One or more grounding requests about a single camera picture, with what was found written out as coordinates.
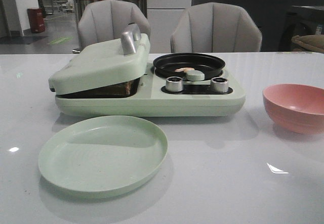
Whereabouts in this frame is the silver knob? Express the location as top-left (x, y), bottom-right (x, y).
top-left (210, 77), bottom-right (229, 93)
top-left (165, 76), bottom-right (184, 93)

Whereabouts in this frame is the bread slice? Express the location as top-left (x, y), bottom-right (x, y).
top-left (111, 78), bottom-right (140, 97)

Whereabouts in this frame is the orange shrimp piece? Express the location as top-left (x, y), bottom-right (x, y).
top-left (175, 67), bottom-right (194, 73)

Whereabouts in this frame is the olive cushion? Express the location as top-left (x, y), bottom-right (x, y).
top-left (291, 34), bottom-right (324, 53)

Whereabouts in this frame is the green breakfast maker base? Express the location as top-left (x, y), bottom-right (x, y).
top-left (55, 60), bottom-right (245, 117)

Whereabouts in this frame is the light green round plate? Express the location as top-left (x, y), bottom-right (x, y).
top-left (38, 115), bottom-right (168, 199)

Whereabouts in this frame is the left silver knob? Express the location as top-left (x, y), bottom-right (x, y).
top-left (165, 76), bottom-right (184, 93)

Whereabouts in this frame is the black round frying pan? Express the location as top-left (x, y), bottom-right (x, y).
top-left (153, 53), bottom-right (225, 80)

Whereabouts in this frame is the green breakfast maker lid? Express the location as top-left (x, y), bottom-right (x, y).
top-left (49, 24), bottom-right (150, 95)

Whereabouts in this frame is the white refrigerator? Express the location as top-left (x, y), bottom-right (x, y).
top-left (146, 0), bottom-right (191, 53)

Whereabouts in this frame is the beige chair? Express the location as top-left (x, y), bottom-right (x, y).
top-left (170, 3), bottom-right (262, 53)
top-left (77, 0), bottom-right (151, 50)

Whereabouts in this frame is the dark kitchen counter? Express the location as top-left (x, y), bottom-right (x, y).
top-left (192, 0), bottom-right (323, 52)

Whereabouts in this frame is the red trash bin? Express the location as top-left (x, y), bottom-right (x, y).
top-left (27, 8), bottom-right (45, 33)

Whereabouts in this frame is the pink bowl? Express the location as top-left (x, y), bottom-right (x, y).
top-left (263, 83), bottom-right (323, 135)

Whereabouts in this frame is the right silver knob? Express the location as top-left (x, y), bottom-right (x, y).
top-left (210, 77), bottom-right (229, 93)

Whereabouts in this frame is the left beige chair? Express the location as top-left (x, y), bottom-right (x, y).
top-left (77, 0), bottom-right (151, 50)

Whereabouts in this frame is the right beige chair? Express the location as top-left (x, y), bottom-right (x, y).
top-left (170, 3), bottom-right (262, 53)

